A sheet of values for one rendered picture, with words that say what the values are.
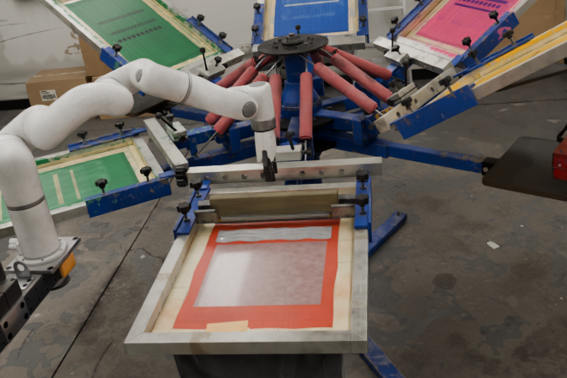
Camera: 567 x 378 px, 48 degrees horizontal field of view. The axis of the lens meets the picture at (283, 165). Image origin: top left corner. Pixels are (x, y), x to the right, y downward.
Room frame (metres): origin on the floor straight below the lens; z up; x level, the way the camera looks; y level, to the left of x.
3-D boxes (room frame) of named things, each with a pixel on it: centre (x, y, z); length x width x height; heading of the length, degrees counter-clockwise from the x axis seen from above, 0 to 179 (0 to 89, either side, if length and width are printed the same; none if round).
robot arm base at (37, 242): (1.47, 0.67, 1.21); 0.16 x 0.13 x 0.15; 77
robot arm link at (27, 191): (1.47, 0.66, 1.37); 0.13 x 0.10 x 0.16; 27
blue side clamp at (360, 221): (1.76, -0.23, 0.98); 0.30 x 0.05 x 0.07; 170
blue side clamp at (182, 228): (1.86, 0.31, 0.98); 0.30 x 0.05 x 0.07; 170
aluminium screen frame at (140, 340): (1.57, 0.08, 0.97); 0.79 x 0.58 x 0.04; 170
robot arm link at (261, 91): (1.77, 0.08, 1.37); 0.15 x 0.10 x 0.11; 117
